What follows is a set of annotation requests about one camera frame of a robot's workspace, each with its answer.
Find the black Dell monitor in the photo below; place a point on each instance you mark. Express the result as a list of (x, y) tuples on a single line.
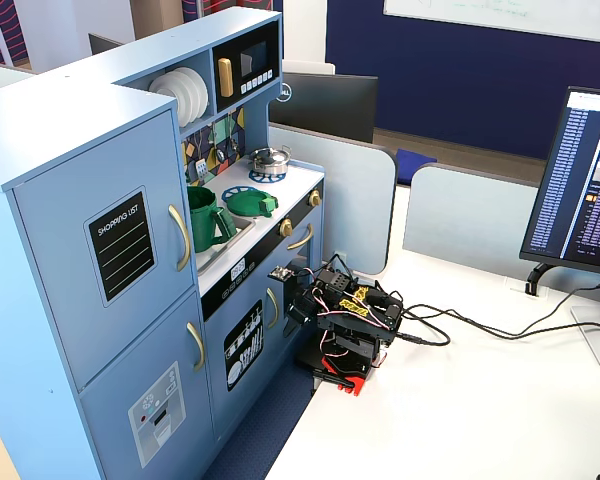
[(325, 107)]

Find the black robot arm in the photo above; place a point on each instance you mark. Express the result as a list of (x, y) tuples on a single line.
[(360, 300)]

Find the green plastic pitcher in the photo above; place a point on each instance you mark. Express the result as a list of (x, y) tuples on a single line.
[(207, 220)]

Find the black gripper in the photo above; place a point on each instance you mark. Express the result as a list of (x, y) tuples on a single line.
[(300, 306)]

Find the blue round stove burner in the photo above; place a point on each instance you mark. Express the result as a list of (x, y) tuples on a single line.
[(232, 191), (267, 176)]

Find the grey toy sink basin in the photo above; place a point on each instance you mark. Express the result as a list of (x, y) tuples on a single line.
[(230, 242)]

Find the grey desk divider panel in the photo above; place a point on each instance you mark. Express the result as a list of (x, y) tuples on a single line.
[(465, 215), (350, 200)]

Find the black monitor showing text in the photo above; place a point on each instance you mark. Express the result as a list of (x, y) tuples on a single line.
[(575, 175)]

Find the steel toy pot with lid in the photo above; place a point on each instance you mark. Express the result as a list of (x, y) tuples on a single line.
[(270, 159)]

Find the gold stove knob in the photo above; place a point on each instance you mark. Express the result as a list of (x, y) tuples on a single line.
[(314, 198), (285, 227)]

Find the small wrist camera board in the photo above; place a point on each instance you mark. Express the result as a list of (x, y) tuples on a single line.
[(280, 273)]

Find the blue wooden toy kitchen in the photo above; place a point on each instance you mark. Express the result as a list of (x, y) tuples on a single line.
[(105, 225)]

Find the black toy microwave door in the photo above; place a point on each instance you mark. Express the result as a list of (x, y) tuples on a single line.
[(252, 60)]

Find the black shopping list chalkboard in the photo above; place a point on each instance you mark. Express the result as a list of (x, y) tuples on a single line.
[(122, 247)]

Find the black monitor stand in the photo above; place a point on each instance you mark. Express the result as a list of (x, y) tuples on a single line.
[(537, 277)]

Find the silver monitor base plate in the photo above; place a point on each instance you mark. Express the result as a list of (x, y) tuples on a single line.
[(597, 335)]

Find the red table clamp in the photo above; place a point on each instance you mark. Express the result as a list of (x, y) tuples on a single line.
[(347, 377)]

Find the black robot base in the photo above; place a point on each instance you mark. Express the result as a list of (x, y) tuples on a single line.
[(352, 352)]

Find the white toy plate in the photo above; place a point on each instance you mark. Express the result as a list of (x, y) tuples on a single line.
[(167, 87), (190, 92), (202, 95)]

